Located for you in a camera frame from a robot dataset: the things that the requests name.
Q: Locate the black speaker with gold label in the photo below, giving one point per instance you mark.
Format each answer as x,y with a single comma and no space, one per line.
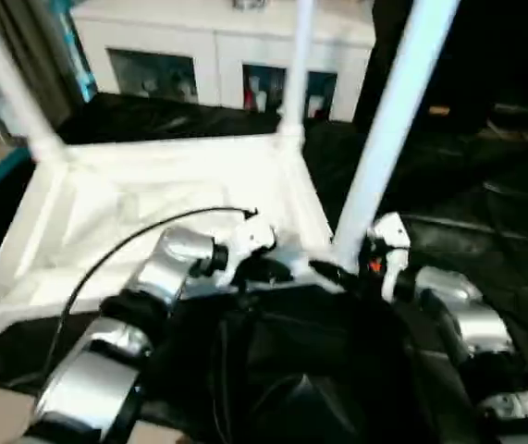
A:
499,51

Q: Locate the red bottle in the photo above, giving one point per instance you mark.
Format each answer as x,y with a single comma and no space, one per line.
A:
249,97

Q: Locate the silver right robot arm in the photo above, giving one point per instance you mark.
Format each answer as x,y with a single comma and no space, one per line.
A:
467,314

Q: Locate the white glass-door cabinet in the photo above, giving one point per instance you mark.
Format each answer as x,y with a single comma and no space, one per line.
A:
199,37

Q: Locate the clear glass jar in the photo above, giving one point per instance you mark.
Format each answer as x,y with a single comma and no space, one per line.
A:
247,3

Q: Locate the light blue plastic rack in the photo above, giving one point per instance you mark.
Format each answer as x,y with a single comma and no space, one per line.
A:
78,60

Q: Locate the white plastic table leg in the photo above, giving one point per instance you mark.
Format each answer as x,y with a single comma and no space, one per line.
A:
14,92
393,115
298,69

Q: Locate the dark low bench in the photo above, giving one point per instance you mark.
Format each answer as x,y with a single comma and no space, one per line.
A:
522,115

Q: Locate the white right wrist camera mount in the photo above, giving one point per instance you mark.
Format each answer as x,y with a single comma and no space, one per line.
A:
393,240

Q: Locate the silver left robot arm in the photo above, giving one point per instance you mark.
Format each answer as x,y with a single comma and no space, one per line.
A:
166,277

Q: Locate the black mat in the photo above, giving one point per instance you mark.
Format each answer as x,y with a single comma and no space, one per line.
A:
476,185

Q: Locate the white plastic table top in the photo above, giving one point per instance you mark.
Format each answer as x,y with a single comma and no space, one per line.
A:
129,199

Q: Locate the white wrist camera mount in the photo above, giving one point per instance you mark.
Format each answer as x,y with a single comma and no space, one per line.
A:
393,240
249,240

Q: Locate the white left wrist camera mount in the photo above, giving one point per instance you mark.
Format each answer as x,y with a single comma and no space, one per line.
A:
249,240

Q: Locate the grey-brown curtain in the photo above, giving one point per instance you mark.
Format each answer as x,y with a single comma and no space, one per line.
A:
37,55

